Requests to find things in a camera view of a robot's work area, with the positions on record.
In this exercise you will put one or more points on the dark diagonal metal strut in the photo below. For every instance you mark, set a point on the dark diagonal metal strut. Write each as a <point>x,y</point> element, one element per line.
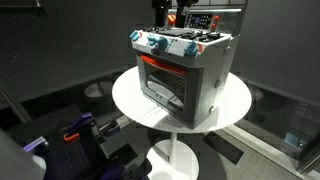
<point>13,103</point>

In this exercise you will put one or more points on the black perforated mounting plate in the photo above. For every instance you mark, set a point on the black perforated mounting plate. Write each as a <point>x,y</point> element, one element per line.
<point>66,156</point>

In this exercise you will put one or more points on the orange clamp lever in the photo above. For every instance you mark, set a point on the orange clamp lever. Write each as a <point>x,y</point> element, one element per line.
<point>71,137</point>

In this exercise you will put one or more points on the grey toy stove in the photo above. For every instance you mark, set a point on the grey toy stove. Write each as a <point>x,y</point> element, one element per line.
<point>203,70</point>

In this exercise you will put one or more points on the black purple bar clamp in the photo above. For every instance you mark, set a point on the black purple bar clamp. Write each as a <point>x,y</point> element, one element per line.
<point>110,128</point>

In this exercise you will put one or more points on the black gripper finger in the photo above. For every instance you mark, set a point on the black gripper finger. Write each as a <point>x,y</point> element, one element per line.
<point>161,13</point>
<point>182,13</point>

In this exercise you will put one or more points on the small orange stove button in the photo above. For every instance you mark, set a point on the small orange stove button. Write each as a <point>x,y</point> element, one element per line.
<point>216,18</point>

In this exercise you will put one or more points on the round white pedestal table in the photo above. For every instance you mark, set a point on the round white pedestal table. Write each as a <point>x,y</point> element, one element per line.
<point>230,103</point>

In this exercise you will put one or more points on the blue stove knob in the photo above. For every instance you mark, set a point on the blue stove knob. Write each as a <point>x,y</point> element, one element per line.
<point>152,40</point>
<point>191,49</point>
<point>134,35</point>

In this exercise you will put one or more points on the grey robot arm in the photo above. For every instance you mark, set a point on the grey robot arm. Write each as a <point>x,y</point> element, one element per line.
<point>16,160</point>

